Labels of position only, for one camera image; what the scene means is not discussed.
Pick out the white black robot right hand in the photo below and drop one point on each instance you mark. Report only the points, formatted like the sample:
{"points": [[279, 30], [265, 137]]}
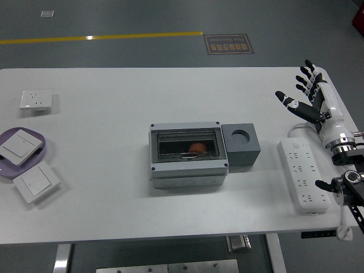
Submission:
{"points": [[332, 125]]}

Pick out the orange cylinder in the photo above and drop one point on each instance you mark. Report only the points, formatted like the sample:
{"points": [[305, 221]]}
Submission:
{"points": [[197, 148]]}

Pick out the grey electrical box clear lid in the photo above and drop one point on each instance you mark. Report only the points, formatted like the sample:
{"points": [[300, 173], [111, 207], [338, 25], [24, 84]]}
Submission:
{"points": [[187, 170]]}

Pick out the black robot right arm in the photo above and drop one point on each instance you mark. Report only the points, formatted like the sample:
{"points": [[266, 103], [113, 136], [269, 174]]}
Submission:
{"points": [[347, 157]]}

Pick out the grey cube with round hole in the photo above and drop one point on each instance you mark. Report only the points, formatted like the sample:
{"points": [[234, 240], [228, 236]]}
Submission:
{"points": [[241, 156]]}

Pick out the white power strip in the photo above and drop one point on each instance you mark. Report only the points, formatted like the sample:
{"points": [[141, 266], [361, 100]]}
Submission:
{"points": [[304, 176]]}

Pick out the red object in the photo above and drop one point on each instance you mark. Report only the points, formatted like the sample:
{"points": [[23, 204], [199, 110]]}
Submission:
{"points": [[359, 20]]}

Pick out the white power plug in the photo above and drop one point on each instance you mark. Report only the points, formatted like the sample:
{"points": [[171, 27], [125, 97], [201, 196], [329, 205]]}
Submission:
{"points": [[344, 233]]}

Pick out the black table control panel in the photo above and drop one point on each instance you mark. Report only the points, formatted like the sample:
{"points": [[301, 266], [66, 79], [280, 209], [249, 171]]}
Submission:
{"points": [[318, 235]]}

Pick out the brown floor sign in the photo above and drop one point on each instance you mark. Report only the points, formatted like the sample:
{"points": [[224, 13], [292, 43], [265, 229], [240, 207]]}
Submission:
{"points": [[229, 44]]}

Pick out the white table leg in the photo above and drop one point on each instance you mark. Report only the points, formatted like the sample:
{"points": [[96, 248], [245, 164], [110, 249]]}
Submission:
{"points": [[62, 258], [275, 253]]}

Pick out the yellow floor tape line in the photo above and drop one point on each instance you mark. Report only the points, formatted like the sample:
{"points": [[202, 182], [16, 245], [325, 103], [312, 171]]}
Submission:
{"points": [[113, 37]]}

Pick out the purple plastic tray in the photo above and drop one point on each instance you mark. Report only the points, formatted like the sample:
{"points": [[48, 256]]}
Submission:
{"points": [[39, 155]]}

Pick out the small metal floor plate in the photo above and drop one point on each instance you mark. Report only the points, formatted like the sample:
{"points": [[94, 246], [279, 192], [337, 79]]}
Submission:
{"points": [[47, 14]]}

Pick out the metal bracket under table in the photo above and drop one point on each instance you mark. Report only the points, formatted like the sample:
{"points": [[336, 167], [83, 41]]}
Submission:
{"points": [[239, 244]]}

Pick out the metal base plate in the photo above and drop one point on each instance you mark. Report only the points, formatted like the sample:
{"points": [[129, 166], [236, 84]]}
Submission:
{"points": [[203, 266], [130, 269]]}

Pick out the white wall socket plate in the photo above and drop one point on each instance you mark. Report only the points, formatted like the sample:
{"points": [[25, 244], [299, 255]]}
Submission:
{"points": [[35, 99]]}

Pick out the white wall switch plate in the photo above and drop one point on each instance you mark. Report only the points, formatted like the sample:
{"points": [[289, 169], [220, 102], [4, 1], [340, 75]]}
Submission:
{"points": [[36, 182], [18, 146]]}

